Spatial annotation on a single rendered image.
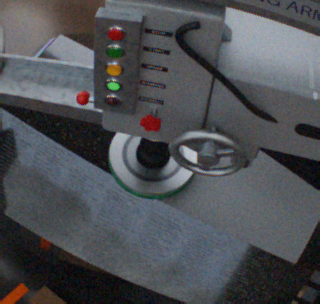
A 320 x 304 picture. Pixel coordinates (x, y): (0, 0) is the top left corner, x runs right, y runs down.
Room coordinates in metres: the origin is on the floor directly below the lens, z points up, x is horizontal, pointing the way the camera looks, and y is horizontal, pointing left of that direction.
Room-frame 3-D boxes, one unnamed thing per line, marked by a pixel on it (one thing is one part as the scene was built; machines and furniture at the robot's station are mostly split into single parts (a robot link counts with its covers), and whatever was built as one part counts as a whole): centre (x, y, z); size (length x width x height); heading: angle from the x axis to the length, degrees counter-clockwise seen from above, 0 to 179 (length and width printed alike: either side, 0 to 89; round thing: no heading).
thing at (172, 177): (0.74, 0.01, 0.87); 0.21 x 0.21 x 0.01
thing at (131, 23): (0.64, 0.09, 1.37); 0.08 x 0.03 x 0.28; 85
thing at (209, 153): (0.61, -0.10, 1.19); 0.15 x 0.10 x 0.15; 85
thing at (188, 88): (0.74, -0.07, 1.32); 0.36 x 0.22 x 0.45; 85
